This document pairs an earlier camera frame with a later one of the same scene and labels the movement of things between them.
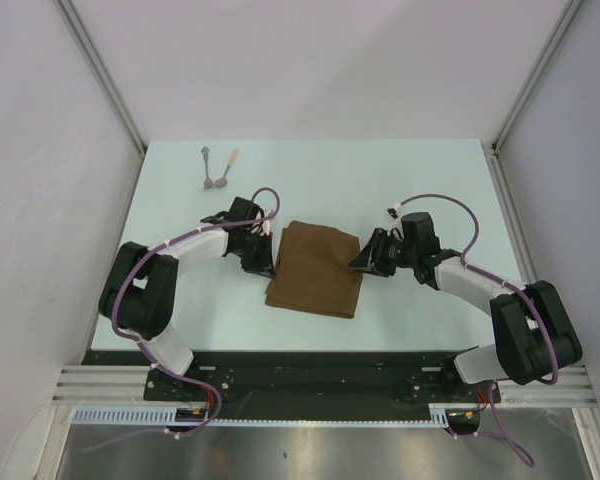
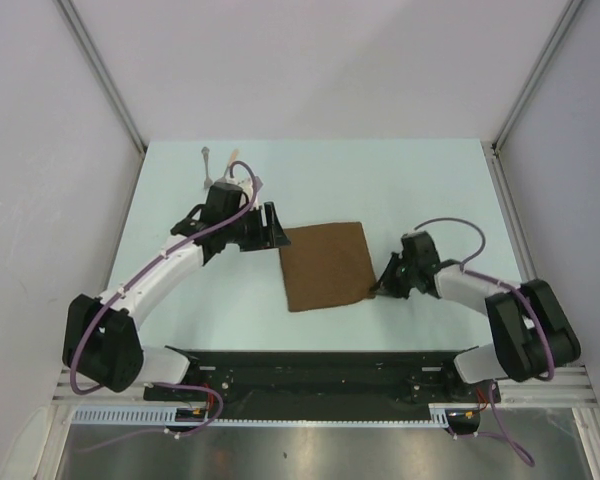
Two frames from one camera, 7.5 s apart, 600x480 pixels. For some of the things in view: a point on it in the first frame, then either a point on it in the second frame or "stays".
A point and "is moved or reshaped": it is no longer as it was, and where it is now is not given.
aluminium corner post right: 502,186 stays
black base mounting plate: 308,384 stays
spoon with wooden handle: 222,182 stays
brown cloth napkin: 314,274 is moved or reshaped
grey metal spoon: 208,183 stays
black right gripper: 371,258 → 386,284
